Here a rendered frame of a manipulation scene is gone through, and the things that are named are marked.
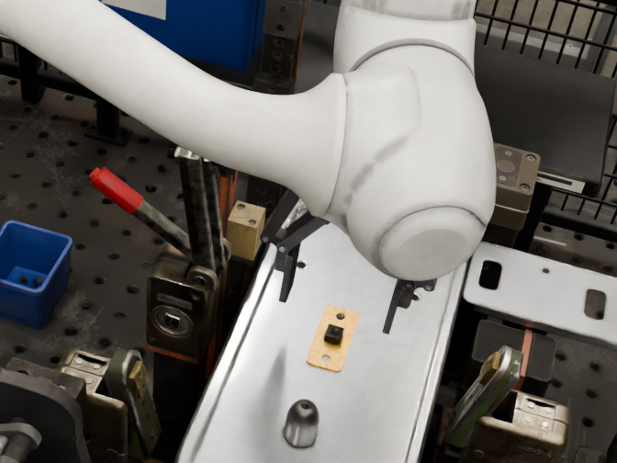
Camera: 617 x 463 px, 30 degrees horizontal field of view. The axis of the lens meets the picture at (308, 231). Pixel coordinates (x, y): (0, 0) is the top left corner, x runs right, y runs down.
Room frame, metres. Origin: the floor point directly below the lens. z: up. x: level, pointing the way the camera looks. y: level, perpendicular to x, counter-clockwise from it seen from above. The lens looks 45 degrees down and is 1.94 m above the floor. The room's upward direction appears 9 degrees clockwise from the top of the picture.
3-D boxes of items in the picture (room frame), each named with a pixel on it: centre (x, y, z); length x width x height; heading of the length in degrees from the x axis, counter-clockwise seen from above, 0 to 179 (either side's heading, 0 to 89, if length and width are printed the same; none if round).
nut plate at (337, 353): (0.77, -0.04, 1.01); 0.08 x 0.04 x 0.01; 171
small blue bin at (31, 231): (1.00, 0.37, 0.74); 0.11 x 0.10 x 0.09; 171
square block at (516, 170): (1.02, -0.21, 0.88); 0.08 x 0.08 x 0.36; 81
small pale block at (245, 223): (0.87, 0.07, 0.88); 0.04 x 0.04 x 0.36; 81
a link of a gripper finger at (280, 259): (0.78, 0.03, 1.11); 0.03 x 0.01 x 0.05; 81
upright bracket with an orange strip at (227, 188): (0.90, 0.09, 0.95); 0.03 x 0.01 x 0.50; 171
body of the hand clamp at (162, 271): (0.80, 0.12, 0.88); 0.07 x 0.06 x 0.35; 81
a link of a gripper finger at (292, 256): (0.78, 0.01, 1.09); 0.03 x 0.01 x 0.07; 171
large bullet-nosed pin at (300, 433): (0.65, -0.02, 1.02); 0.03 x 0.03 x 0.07
